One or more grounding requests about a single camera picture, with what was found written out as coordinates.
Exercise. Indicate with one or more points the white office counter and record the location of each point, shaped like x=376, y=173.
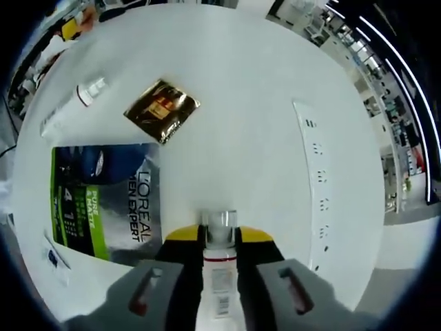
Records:
x=396, y=138

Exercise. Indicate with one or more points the thin ceiling light strip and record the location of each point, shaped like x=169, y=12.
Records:
x=392, y=45
x=418, y=113

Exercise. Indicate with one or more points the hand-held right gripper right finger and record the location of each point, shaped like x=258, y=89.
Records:
x=255, y=286

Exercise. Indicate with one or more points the green black skincare mask packet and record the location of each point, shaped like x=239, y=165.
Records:
x=103, y=193

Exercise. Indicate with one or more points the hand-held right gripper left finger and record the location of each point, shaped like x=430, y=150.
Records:
x=182, y=286

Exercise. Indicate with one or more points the gold skincare sachet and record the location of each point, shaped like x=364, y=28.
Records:
x=162, y=110

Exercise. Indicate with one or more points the white skincare bottle red square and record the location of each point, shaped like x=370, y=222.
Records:
x=69, y=107
x=220, y=286

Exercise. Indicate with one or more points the white recessed power strip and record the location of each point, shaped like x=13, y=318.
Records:
x=317, y=179

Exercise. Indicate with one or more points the small clear skincare sachet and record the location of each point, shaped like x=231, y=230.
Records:
x=55, y=258

